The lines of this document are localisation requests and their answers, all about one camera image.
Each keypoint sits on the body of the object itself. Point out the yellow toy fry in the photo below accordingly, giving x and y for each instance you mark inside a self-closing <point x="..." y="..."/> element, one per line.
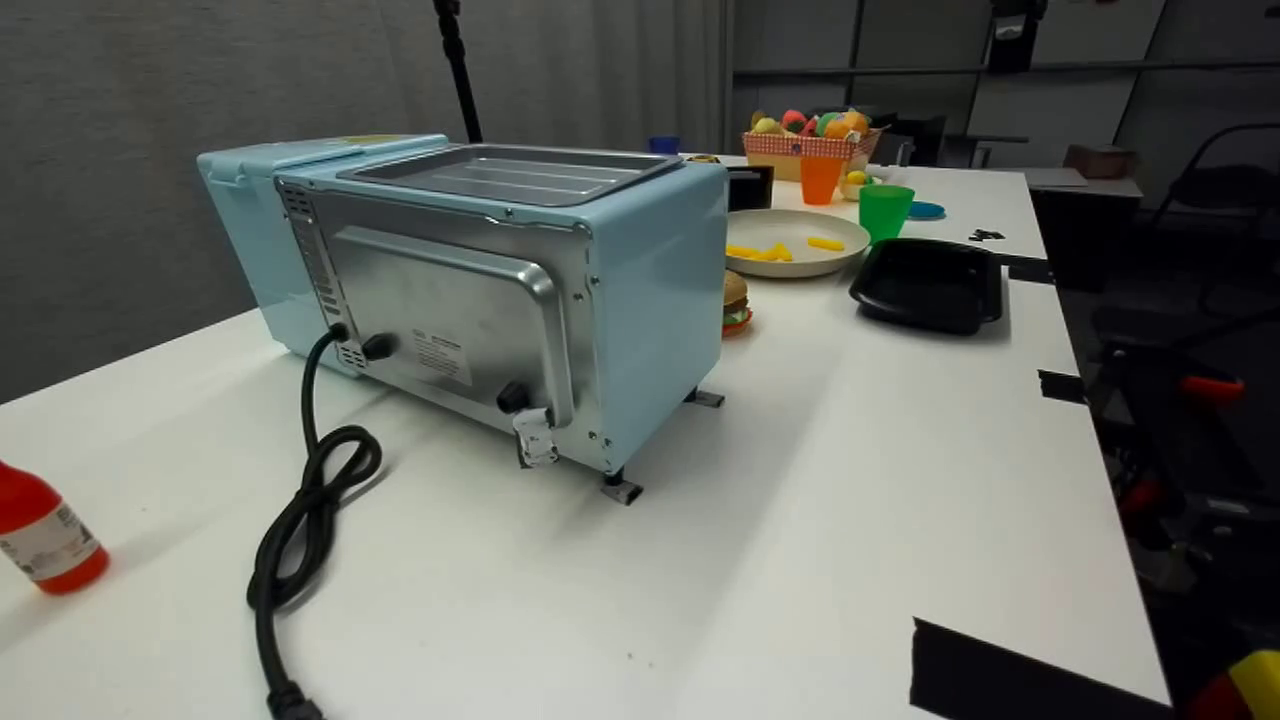
<point x="745" y="255"/>
<point x="776" y="255"/>
<point x="824" y="247"/>

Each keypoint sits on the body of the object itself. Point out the beige round plate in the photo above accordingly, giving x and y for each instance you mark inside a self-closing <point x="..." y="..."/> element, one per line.
<point x="792" y="225"/>

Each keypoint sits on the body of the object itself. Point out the orange plastic cup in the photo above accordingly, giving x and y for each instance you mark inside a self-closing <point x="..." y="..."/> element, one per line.
<point x="823" y="172"/>

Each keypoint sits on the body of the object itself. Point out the green plastic cup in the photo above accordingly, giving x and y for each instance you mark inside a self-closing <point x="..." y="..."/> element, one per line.
<point x="887" y="210"/>

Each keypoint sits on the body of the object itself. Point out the light blue toaster oven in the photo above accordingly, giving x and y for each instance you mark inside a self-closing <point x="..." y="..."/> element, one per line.
<point x="567" y="299"/>

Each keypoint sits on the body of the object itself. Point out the toy hamburger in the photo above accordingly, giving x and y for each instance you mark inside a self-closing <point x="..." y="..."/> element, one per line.
<point x="737" y="310"/>

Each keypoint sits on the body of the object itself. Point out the pink basket of toy fruit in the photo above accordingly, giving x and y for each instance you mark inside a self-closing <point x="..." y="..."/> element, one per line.
<point x="782" y="140"/>

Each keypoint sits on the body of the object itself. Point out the black plastic tray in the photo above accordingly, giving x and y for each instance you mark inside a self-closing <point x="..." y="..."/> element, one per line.
<point x="928" y="284"/>

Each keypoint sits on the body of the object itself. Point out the blue round lid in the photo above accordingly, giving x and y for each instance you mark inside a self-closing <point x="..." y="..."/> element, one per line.
<point x="924" y="210"/>

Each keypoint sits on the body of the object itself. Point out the black tripod pole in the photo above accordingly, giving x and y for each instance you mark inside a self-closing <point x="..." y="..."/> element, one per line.
<point x="456" y="65"/>

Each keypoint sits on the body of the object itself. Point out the orange bottle white label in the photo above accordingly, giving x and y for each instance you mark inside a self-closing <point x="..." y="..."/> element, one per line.
<point x="45" y="539"/>

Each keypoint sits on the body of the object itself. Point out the red and yellow tool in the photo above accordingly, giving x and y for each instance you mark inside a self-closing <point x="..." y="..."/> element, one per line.
<point x="1248" y="691"/>

